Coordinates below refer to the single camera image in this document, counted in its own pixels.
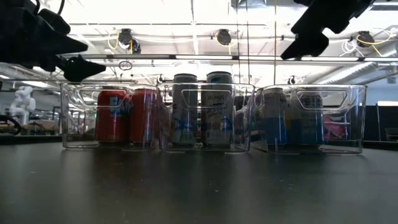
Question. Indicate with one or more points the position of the white robot figure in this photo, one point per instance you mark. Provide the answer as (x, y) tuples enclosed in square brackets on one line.
[(21, 102)]

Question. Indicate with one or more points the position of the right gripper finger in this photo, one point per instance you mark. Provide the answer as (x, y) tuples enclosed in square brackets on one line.
[(306, 46)]

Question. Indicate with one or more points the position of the black aluminium table frame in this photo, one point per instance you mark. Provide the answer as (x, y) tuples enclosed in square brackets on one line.
[(31, 139)]

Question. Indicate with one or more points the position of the black horizontal frame beam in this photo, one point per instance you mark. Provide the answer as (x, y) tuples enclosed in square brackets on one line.
[(202, 57)]

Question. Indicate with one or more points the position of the clear plastic bin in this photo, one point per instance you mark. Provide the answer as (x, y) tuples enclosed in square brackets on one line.
[(354, 130), (74, 130), (164, 133)]

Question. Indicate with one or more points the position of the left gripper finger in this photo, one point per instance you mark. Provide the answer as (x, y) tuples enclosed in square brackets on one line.
[(81, 69), (66, 45)]

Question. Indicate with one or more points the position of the red Fanta soda can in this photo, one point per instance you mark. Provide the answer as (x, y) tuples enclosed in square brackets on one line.
[(143, 121), (112, 124)]

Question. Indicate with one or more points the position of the white blue Spindrift can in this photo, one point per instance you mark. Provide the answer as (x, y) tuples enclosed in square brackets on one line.
[(271, 130), (309, 130)]

